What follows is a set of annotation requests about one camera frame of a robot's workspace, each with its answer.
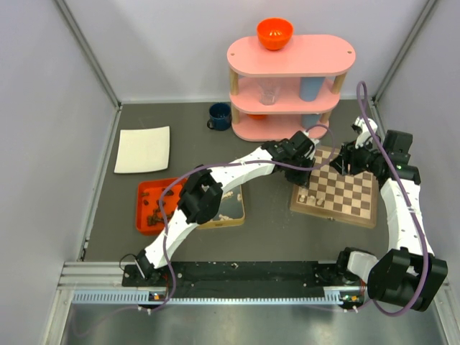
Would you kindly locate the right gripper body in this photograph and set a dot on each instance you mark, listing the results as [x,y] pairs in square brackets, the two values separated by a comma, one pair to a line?
[361,159]

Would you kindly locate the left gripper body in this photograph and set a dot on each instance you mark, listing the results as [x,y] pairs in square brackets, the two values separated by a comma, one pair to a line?
[297,176]

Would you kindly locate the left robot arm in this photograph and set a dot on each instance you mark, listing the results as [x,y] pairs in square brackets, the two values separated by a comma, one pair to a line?
[194,198]

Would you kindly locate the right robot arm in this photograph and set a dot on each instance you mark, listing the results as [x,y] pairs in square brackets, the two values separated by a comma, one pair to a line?
[409,271]

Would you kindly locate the wooden chess board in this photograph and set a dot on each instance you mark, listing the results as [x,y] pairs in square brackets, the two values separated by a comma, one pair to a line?
[350,199]

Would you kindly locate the light blue lower cup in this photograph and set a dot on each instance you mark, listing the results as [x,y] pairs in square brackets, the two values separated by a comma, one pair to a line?
[309,120]

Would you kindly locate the light blue cup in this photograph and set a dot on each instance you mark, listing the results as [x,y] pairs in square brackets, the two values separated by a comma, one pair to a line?
[310,87]
[309,120]

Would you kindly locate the small orange bowl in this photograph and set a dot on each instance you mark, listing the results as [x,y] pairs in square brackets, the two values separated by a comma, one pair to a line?
[257,116]

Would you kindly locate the pink three-tier shelf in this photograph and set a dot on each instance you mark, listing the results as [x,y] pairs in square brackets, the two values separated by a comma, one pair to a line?
[306,55]

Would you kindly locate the clear glass cup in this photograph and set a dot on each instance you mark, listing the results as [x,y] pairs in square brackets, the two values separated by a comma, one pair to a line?
[269,89]

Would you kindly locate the dark blue mug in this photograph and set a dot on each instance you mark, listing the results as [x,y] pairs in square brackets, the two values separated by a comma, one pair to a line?
[219,117]

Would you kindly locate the gold metal tin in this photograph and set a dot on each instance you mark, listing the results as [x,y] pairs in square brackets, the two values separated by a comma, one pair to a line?
[231,211]

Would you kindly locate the orange plastic bowl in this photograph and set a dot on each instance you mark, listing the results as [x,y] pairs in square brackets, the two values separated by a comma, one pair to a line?
[274,33]

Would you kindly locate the white square plate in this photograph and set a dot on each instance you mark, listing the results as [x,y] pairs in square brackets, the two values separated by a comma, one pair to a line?
[143,150]

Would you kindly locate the orange metal tin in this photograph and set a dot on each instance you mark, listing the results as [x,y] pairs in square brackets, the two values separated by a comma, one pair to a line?
[149,220]

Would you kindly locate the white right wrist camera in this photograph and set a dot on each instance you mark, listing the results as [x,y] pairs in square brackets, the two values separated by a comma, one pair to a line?
[364,135]

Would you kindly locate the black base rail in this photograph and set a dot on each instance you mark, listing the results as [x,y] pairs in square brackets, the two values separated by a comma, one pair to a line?
[243,279]

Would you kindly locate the grey cable duct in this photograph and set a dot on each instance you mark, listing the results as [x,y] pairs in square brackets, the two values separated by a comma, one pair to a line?
[325,296]

